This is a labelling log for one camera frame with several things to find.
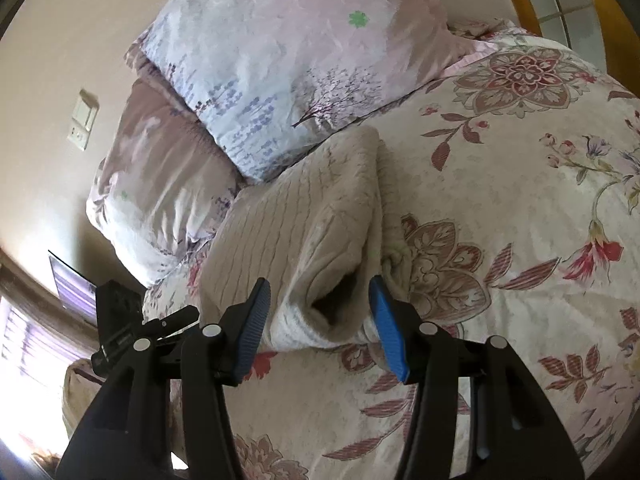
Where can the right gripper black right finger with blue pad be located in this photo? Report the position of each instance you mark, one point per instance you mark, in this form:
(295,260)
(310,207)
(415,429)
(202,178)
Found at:
(514,431)

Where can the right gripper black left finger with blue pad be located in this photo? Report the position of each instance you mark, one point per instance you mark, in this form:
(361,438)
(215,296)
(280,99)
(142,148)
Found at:
(167,389)

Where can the beige cable-knit sweater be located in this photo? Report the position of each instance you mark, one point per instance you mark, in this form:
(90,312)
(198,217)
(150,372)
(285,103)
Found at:
(317,233)

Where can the dark monitor screen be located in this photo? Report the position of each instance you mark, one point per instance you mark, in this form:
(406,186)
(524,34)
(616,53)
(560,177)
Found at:
(76,293)

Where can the left floral pink pillow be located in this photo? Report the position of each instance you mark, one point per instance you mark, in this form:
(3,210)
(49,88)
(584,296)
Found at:
(163,188)

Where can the floral pink pillow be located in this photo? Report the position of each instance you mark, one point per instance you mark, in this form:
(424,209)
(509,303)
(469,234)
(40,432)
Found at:
(271,79)
(163,188)

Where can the floral bed quilt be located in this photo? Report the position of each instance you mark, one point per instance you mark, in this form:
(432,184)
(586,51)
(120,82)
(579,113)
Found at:
(519,200)

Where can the right floral pink pillow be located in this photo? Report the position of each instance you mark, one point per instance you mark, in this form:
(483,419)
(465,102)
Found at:
(271,79)

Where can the white wall switch socket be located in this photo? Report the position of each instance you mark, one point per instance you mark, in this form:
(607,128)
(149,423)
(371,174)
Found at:
(83,118)

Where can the wooden headboard frame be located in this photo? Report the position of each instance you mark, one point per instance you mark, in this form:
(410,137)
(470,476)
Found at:
(602,32)

